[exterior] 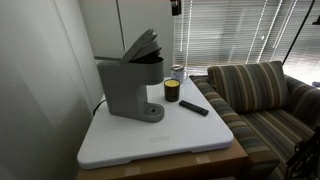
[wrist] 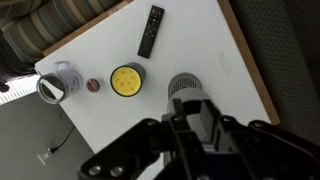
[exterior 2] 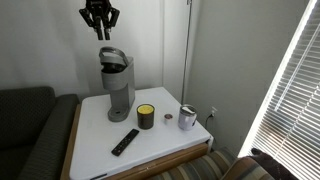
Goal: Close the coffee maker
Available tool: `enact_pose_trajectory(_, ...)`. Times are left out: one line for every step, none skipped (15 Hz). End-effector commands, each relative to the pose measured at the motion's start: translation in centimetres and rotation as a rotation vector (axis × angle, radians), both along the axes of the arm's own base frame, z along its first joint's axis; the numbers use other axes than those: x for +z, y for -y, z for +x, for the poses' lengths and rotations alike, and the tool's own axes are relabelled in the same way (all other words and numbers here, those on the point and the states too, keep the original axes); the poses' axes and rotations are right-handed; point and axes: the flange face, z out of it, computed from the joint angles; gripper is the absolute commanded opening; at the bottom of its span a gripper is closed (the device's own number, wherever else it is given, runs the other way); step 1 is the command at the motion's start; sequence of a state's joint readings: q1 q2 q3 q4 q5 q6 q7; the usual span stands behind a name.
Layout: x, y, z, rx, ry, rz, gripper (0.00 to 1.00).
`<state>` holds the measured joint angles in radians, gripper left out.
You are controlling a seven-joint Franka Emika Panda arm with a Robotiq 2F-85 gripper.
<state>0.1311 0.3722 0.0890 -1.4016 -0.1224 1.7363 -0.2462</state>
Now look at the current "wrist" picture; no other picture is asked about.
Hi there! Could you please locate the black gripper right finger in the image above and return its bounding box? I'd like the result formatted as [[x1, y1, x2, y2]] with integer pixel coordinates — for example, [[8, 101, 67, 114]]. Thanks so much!
[[199, 99, 320, 180]]

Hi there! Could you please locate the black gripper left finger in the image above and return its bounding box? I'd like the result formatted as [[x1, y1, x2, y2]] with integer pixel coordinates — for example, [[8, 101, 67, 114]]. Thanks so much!
[[78, 98, 214, 180]]

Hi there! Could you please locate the silver grey cylindrical can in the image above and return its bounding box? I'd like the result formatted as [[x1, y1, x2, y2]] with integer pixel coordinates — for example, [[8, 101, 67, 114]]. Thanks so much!
[[162, 72, 223, 168]]

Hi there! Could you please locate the small red-brown coffee pod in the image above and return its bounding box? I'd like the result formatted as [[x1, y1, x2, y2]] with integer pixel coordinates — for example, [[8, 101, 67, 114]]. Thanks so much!
[[86, 77, 102, 94]]

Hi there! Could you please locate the black cup with yellow filling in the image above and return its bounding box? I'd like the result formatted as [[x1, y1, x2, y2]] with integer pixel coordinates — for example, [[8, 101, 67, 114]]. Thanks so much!
[[110, 61, 147, 98]]

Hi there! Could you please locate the grey fabric sofa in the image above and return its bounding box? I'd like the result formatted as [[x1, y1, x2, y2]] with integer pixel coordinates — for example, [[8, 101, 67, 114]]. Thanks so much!
[[229, 0, 320, 146]]

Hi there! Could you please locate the black remote control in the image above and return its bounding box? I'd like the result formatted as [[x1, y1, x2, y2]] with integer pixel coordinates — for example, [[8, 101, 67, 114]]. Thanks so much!
[[137, 4, 166, 60]]

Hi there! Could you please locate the white ribbed panel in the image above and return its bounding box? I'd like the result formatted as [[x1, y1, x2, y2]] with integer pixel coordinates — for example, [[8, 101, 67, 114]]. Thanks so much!
[[0, 74, 42, 106]]

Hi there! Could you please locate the striped sofa cushion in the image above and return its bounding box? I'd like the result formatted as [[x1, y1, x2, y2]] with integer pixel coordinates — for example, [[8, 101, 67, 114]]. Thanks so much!
[[0, 0, 125, 78]]

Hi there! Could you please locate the black floor cable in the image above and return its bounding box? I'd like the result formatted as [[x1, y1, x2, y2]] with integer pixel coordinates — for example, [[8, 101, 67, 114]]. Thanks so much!
[[35, 125, 77, 167]]

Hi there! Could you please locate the grey metal mug with handle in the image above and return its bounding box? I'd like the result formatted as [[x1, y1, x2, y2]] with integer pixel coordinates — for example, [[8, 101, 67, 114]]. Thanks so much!
[[35, 60, 83, 105]]

